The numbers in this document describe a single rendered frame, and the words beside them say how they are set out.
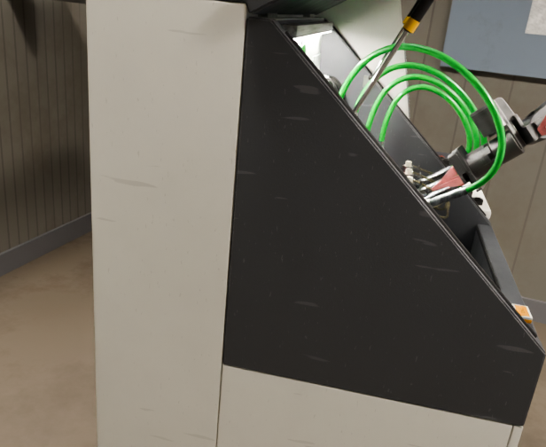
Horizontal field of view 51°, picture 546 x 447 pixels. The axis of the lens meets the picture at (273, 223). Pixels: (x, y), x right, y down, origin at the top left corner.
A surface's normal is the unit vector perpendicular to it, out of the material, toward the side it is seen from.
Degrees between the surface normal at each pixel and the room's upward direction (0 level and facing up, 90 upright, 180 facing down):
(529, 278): 90
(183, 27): 90
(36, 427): 0
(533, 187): 90
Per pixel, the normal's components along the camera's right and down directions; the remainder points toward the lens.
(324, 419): -0.21, 0.33
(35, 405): 0.09, -0.93
